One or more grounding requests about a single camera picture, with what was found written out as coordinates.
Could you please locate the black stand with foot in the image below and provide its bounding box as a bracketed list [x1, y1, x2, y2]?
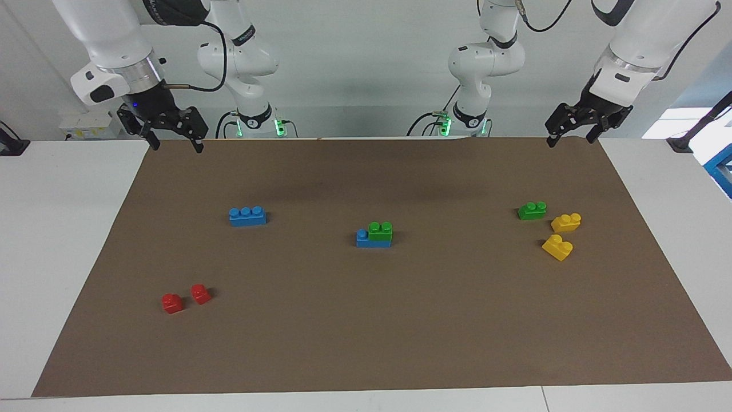
[668, 92, 732, 154]

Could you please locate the white flat panel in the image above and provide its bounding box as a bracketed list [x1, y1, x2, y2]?
[642, 105, 718, 140]

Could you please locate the black right base cable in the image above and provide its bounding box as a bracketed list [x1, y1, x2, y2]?
[215, 110, 298, 139]

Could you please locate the blue metal frame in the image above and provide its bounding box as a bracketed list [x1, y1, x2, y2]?
[703, 143, 732, 200]

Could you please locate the black base cable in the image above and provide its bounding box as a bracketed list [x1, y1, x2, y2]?
[406, 85, 461, 137]
[215, 110, 298, 139]

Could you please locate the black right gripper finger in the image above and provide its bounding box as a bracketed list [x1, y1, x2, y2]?
[171, 105, 208, 154]
[117, 111, 161, 152]

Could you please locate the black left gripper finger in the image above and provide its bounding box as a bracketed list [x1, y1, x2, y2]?
[545, 104, 584, 148]
[586, 108, 633, 144]

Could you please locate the white power strip box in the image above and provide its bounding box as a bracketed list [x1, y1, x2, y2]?
[59, 112, 124, 140]

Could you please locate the yellow two-stud toy brick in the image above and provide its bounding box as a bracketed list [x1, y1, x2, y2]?
[551, 213, 582, 233]
[541, 234, 574, 262]

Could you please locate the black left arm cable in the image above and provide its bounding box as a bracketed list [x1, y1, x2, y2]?
[518, 0, 722, 81]

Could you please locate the blue three-stud toy brick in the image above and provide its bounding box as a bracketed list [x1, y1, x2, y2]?
[356, 229, 393, 248]
[229, 206, 268, 227]

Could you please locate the brown table mat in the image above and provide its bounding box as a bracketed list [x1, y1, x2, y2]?
[31, 136, 732, 397]

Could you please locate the black left base cable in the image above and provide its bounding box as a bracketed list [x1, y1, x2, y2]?
[406, 85, 461, 137]

